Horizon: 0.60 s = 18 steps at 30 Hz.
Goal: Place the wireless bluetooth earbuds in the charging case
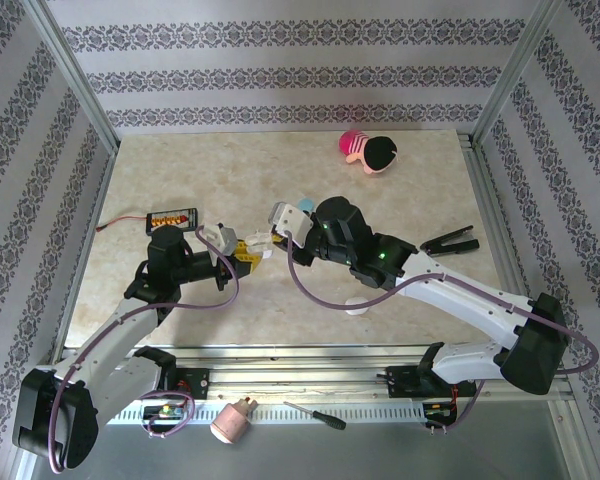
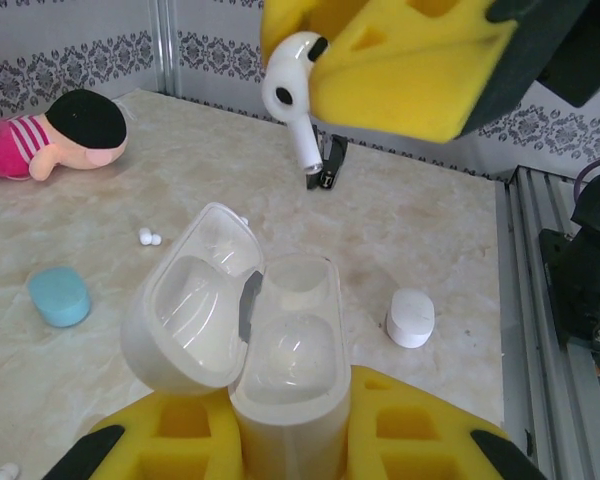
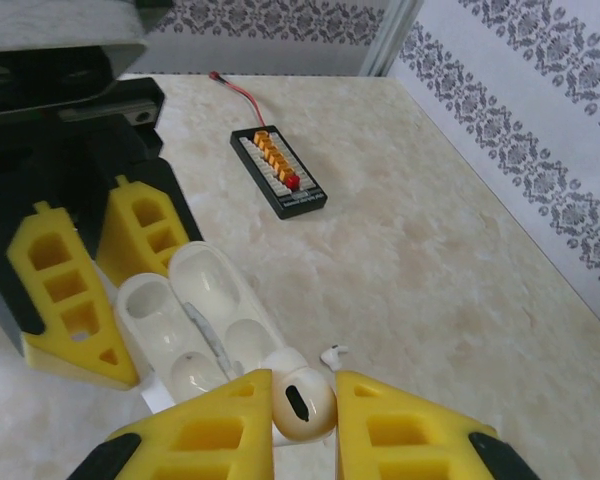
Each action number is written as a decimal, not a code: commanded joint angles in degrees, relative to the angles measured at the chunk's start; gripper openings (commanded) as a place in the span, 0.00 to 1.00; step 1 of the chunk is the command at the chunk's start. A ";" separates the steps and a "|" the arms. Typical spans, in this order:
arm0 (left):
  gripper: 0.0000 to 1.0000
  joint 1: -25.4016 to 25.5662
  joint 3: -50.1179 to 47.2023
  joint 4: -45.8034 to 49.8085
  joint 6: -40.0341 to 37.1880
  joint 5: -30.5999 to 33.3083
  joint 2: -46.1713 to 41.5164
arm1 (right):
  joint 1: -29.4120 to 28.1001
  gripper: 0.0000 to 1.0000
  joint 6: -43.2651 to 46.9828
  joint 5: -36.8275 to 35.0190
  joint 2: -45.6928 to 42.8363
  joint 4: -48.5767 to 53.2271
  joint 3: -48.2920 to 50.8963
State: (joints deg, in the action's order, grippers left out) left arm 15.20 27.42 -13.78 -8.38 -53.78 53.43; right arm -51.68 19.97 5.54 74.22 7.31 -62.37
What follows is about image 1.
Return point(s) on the white rounded earbud case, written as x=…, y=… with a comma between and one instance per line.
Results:
x=259, y=244

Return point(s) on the blue earbud charging case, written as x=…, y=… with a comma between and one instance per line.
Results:
x=307, y=204

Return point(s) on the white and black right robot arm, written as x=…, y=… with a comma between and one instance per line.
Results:
x=460, y=295

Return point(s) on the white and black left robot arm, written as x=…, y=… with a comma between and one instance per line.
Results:
x=125, y=330

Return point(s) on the white oval earbud case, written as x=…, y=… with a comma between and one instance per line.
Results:
x=357, y=309

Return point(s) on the black board with orange connectors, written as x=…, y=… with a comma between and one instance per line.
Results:
x=172, y=220

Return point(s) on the plush doll with black hair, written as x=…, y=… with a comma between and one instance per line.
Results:
x=380, y=152

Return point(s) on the black clip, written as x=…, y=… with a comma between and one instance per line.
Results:
x=450, y=245

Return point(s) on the small circuit board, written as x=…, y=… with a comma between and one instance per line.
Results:
x=165, y=411
x=437, y=410

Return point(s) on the pink cylinder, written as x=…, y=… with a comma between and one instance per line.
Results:
x=232, y=422

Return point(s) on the grey metal sheet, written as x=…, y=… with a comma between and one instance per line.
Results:
x=380, y=455

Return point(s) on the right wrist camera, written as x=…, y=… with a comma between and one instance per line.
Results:
x=292, y=222

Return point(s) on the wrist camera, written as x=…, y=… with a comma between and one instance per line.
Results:
x=292, y=222
x=220, y=237

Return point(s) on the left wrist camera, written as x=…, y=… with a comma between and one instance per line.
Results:
x=220, y=237

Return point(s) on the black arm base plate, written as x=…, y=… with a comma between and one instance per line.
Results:
x=197, y=382
x=402, y=382

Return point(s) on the aluminium extrusion frame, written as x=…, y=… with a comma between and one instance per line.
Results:
x=305, y=377

